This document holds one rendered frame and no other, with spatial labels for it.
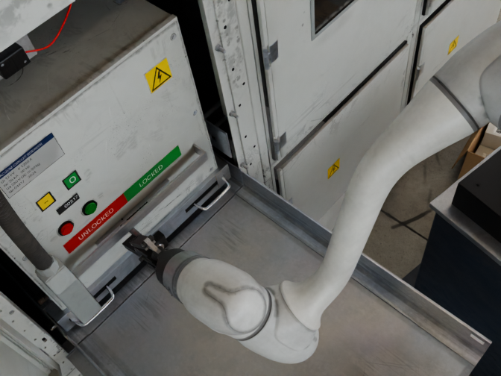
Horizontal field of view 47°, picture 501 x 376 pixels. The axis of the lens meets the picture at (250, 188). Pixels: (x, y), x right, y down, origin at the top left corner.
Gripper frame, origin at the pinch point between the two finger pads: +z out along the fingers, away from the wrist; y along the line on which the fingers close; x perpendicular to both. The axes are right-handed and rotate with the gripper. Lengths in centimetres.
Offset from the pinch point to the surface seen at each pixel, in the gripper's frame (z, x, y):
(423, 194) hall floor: 41, 112, 95
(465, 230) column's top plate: -26, 62, 47
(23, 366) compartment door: 2.9, -31.7, 4.4
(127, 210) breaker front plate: 5.4, 4.2, -5.0
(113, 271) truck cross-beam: 10.6, -5.7, 6.6
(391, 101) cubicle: 23, 100, 37
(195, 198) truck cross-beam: 11.3, 20.3, 7.7
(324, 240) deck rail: -12.2, 33.0, 26.8
